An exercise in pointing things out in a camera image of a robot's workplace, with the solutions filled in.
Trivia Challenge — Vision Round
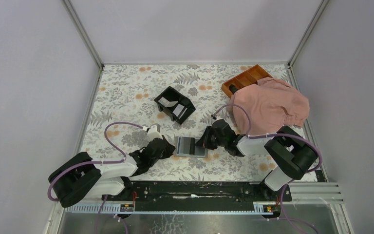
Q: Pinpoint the black card holder box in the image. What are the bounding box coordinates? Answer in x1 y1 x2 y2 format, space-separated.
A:
154 86 196 125

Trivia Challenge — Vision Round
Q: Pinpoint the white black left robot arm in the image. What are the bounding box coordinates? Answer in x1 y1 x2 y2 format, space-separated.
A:
47 138 176 208

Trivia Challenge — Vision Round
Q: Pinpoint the white slotted cable duct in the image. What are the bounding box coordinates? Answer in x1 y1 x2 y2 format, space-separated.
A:
65 201 280 216

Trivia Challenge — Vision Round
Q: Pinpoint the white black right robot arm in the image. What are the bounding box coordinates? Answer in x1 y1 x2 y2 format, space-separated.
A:
193 119 321 201

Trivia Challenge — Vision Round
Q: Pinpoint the orange compartment tray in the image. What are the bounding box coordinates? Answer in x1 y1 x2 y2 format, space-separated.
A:
221 65 272 98

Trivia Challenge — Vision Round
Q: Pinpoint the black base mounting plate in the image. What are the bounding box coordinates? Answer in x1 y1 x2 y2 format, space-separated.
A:
102 181 292 205

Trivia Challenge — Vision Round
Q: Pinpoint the pink cloth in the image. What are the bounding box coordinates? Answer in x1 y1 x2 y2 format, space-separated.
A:
228 78 310 135

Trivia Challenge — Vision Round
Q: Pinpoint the stack of cards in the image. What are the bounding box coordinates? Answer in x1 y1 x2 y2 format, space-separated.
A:
157 97 187 118

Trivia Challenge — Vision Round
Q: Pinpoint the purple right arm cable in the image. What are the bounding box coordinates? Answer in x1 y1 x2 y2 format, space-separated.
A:
211 104 322 234

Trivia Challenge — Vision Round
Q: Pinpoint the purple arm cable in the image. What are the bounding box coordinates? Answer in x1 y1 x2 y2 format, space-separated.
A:
47 122 149 234
211 104 322 234

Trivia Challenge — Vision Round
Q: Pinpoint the floral table mat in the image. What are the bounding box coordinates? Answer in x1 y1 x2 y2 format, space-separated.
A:
80 64 276 181

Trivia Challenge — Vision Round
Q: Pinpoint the grey card stack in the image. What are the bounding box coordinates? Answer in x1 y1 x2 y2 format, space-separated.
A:
174 136 208 158

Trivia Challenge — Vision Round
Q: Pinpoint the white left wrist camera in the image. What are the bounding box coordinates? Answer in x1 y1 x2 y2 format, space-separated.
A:
142 123 164 141

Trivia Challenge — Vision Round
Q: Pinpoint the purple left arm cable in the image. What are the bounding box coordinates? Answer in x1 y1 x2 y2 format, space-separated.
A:
47 122 149 234

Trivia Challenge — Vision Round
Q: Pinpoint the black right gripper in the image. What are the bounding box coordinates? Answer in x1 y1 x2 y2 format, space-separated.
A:
195 126 226 150

